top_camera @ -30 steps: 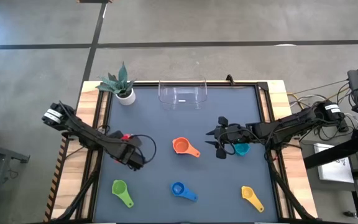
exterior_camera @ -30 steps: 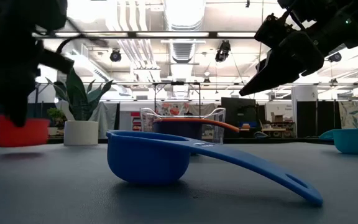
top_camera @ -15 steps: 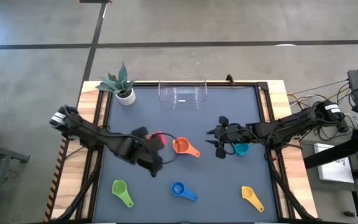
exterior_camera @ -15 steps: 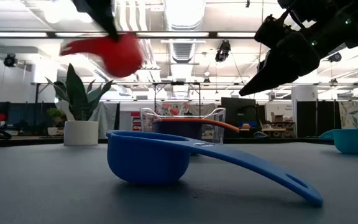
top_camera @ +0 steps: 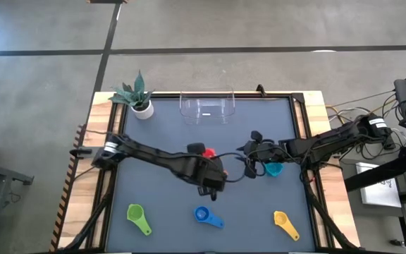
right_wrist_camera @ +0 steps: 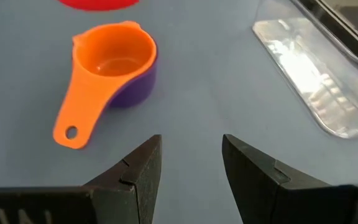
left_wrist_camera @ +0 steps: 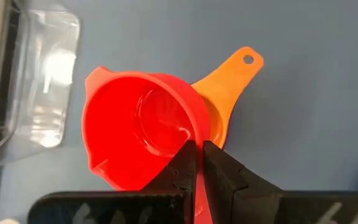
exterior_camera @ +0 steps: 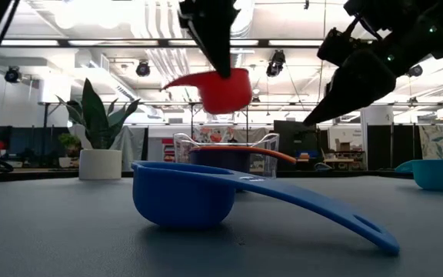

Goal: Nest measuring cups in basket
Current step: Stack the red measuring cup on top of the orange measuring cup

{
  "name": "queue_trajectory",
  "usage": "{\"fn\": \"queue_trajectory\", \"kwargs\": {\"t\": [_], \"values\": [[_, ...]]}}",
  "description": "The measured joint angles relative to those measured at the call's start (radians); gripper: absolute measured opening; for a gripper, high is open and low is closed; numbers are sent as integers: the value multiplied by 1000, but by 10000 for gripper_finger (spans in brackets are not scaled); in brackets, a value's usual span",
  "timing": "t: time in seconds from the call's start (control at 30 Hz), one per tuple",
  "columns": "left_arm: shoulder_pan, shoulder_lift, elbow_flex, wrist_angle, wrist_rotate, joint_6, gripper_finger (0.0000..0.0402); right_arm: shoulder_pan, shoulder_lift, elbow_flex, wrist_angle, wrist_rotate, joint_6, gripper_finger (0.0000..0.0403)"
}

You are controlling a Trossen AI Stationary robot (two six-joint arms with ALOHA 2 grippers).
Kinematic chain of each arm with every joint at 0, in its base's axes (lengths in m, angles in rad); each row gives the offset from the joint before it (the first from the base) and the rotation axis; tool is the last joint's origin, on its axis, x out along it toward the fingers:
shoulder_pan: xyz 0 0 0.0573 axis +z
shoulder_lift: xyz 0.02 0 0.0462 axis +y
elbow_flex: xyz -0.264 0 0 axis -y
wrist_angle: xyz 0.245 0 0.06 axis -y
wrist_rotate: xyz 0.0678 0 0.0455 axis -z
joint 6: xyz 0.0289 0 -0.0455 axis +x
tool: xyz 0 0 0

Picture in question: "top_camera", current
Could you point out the red measuring cup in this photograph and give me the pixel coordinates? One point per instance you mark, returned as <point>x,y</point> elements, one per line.
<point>209,152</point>

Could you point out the green measuring cup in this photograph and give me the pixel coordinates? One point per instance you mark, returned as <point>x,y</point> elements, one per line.
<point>135,212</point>

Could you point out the blue measuring cup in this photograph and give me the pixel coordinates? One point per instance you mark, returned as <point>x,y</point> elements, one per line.
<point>202,213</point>

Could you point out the toothed black strip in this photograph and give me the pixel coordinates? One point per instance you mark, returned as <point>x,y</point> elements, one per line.
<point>65,197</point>

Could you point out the yellow measuring cup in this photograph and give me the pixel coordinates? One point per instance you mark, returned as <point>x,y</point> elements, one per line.
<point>280,218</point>

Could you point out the white board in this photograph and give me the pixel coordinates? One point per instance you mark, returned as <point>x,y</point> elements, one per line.
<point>379,194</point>

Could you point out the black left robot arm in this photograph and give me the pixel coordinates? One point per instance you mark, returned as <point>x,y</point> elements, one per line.
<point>146,153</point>

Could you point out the black diagonal beam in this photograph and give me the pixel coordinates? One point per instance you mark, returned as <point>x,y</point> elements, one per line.
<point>375,175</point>

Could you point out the clear plastic basket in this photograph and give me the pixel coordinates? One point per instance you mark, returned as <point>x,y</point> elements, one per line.
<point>189,106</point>

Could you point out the green snake plant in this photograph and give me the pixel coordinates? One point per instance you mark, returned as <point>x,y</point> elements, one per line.
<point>137,88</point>

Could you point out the teal measuring cup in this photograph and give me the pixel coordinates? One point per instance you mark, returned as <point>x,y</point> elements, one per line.
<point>274,170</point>

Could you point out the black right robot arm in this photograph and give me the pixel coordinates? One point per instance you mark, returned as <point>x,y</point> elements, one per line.
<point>330,141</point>

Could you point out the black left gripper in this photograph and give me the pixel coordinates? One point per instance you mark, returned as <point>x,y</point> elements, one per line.
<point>210,174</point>

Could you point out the white plant pot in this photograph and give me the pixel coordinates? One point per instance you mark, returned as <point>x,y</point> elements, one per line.
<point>146,113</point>

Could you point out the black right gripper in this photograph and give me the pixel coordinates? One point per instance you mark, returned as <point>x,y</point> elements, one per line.
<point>263,151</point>

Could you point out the black clamp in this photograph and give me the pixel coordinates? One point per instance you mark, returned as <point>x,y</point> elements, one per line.
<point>260,90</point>

